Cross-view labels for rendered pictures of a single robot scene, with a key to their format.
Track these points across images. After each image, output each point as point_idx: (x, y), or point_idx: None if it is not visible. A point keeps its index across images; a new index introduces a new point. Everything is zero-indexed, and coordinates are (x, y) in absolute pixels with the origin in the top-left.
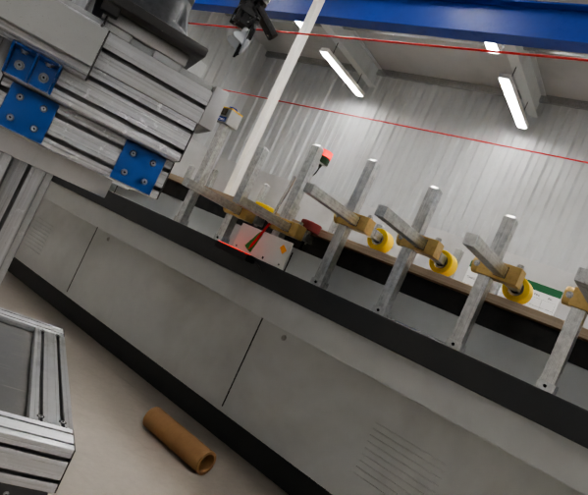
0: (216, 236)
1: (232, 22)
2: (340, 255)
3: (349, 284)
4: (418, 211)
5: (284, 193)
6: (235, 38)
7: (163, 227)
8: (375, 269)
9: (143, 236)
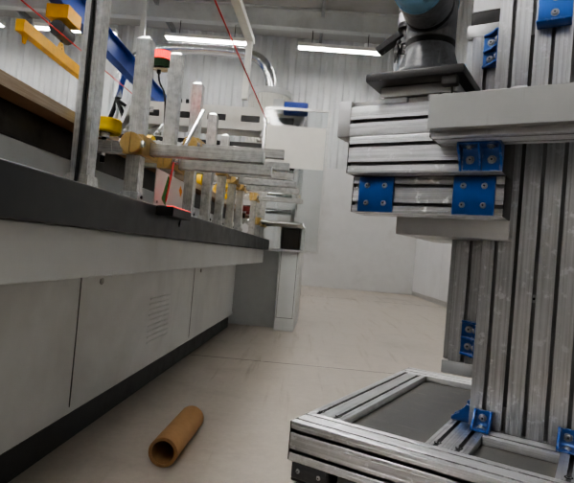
0: (139, 195)
1: None
2: (122, 167)
3: None
4: (215, 135)
5: (194, 129)
6: None
7: (90, 209)
8: None
9: (21, 244)
